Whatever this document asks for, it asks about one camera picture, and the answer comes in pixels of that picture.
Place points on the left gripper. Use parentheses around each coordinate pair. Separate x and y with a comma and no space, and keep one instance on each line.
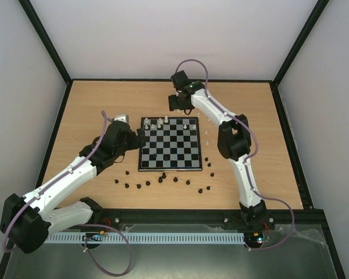
(135,143)

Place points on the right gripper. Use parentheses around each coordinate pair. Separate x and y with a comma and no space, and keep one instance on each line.
(176,102)

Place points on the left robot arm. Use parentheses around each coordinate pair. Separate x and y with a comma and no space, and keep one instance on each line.
(92,160)

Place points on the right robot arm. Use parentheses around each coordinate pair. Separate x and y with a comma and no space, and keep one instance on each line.
(234,140)

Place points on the black white chessboard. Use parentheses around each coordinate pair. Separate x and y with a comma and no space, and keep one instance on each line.
(183,147)

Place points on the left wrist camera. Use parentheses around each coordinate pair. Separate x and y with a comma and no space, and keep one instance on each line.
(123,118)

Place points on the black aluminium frame rail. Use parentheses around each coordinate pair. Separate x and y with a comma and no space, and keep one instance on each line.
(174,216)

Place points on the grey slotted cable duct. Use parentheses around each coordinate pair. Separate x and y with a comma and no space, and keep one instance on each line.
(147,238)

